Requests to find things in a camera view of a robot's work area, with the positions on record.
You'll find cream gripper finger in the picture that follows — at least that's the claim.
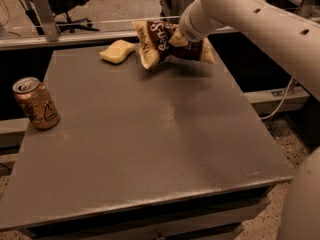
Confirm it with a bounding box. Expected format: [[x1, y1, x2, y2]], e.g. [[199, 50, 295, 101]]
[[169, 29, 189, 47]]

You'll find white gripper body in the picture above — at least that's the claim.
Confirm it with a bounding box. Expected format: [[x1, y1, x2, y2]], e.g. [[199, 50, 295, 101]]
[[178, 0, 224, 42]]

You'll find brown sea salt chip bag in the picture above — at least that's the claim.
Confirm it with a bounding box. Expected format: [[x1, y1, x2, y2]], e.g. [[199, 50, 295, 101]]
[[132, 20, 215, 70]]

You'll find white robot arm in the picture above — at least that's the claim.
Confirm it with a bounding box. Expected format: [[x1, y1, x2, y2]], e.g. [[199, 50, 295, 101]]
[[170, 0, 320, 240]]

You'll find yellow sponge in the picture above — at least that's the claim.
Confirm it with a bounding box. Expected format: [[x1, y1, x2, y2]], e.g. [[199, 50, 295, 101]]
[[99, 40, 136, 64]]

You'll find black office chair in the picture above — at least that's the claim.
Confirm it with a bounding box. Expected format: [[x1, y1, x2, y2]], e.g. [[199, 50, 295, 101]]
[[48, 0, 96, 33]]

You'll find orange soda can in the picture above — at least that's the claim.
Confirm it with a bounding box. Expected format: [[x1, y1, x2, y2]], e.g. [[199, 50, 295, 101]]
[[12, 77, 60, 130]]

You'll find white cable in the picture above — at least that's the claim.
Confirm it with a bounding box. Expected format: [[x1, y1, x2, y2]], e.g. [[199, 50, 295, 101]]
[[259, 77, 298, 122]]

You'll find metal guard rail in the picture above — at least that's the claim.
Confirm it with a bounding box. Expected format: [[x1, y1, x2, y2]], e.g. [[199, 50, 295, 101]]
[[0, 0, 241, 52]]

